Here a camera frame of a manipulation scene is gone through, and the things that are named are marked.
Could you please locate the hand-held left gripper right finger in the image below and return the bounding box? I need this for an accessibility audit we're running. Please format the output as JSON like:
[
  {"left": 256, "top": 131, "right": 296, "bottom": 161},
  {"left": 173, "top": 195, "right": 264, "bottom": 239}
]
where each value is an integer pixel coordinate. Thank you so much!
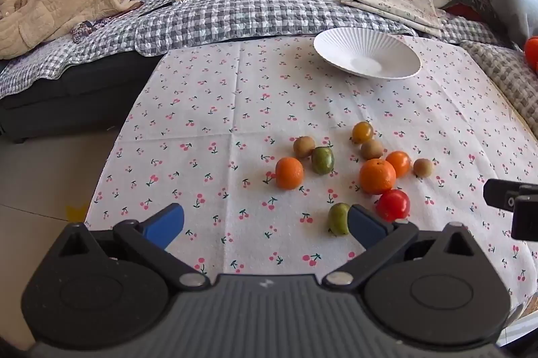
[{"left": 323, "top": 204, "right": 477, "bottom": 291}]

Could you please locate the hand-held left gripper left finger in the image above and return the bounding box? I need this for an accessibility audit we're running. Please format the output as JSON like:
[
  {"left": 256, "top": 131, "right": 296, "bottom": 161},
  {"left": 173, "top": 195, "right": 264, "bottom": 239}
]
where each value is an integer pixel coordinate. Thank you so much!
[{"left": 56, "top": 203, "right": 210, "bottom": 291}]

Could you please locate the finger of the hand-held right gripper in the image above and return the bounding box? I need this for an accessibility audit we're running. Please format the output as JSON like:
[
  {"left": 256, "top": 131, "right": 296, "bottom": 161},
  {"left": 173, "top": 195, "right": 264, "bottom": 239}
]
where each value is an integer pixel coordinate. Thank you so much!
[
  {"left": 483, "top": 179, "right": 538, "bottom": 212},
  {"left": 511, "top": 195, "right": 538, "bottom": 242}
]

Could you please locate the light green tomato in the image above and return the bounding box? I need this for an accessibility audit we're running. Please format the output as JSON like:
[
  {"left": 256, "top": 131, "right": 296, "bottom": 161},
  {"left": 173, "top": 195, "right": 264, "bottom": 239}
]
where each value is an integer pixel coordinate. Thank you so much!
[{"left": 328, "top": 202, "right": 351, "bottom": 237}]

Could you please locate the red tomato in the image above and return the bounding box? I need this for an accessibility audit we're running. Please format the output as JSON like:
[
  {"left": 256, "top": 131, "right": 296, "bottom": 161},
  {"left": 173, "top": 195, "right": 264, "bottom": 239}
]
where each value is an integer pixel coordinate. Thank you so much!
[{"left": 376, "top": 189, "right": 411, "bottom": 222}]

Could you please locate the large orange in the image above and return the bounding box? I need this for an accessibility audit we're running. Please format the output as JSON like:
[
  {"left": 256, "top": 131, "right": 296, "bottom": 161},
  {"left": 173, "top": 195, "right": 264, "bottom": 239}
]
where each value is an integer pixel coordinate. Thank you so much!
[{"left": 359, "top": 158, "right": 397, "bottom": 195}]

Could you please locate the orange tomato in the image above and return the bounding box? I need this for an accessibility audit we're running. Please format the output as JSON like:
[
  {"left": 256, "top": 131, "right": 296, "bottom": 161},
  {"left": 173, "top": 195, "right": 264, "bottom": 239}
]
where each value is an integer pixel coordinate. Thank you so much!
[{"left": 385, "top": 151, "right": 412, "bottom": 179}]

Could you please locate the dark green tomato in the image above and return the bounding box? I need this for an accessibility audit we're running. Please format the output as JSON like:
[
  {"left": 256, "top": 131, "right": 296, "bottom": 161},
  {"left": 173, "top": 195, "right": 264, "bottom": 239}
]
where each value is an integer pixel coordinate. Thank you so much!
[{"left": 311, "top": 146, "right": 335, "bottom": 176}]

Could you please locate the small orange tangerine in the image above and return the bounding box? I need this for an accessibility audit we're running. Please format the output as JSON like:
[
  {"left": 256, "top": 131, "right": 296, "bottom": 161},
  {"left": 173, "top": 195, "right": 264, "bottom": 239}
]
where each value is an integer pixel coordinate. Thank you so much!
[{"left": 275, "top": 157, "right": 304, "bottom": 191}]

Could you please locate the white ribbed plate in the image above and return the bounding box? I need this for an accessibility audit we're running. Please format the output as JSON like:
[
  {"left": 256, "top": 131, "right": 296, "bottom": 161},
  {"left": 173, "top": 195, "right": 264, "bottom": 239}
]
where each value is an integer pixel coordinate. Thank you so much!
[{"left": 313, "top": 27, "right": 422, "bottom": 80}]

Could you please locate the yellow green tomato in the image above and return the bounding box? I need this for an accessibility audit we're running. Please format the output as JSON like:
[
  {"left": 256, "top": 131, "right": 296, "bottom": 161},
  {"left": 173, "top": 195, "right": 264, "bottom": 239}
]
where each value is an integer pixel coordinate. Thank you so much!
[{"left": 351, "top": 121, "right": 374, "bottom": 144}]

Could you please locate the red orange round object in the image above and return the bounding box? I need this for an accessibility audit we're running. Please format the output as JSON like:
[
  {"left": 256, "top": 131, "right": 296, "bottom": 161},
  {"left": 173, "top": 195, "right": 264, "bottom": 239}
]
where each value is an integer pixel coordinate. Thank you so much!
[{"left": 523, "top": 36, "right": 538, "bottom": 73}]

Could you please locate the cherry print tablecloth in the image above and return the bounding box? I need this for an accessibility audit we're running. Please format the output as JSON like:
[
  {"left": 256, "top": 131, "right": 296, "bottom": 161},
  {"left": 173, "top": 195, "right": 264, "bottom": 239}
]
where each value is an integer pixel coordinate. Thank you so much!
[{"left": 84, "top": 35, "right": 538, "bottom": 319}]

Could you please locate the dark patterned cloth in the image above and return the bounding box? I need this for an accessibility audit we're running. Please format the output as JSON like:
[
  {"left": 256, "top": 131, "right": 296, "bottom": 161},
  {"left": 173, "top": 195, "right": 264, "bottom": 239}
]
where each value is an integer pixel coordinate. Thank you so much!
[{"left": 71, "top": 19, "right": 110, "bottom": 43}]

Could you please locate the floral beige cloth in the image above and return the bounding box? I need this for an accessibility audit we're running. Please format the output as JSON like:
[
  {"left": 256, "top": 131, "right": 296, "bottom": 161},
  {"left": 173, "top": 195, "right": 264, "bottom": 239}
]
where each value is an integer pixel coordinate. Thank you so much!
[{"left": 340, "top": 0, "right": 446, "bottom": 39}]

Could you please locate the grey checked quilt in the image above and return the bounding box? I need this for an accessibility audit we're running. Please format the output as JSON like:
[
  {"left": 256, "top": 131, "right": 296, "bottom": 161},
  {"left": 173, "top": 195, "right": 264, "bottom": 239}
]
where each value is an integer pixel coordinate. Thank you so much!
[{"left": 0, "top": 0, "right": 520, "bottom": 95}]

